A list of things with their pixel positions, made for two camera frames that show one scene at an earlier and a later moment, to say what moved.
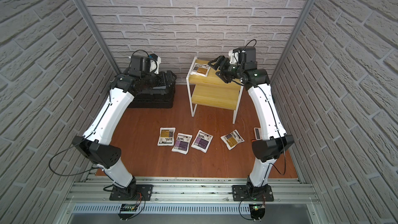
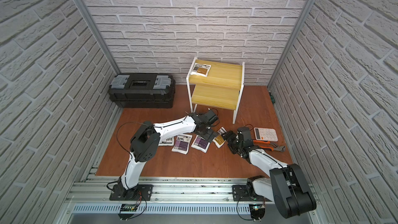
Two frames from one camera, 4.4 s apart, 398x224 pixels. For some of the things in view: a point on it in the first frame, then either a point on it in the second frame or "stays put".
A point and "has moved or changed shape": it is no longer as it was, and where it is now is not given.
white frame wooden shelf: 205,87 stays put
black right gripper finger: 215,62 → 229,136
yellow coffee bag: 232,139 has moved or changed shape
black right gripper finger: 224,78 → 234,149
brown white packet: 200,69 stays put
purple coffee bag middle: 202,141 stays put
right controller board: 257,211 stays put
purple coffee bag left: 182,143 stays put
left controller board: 127,210 stays put
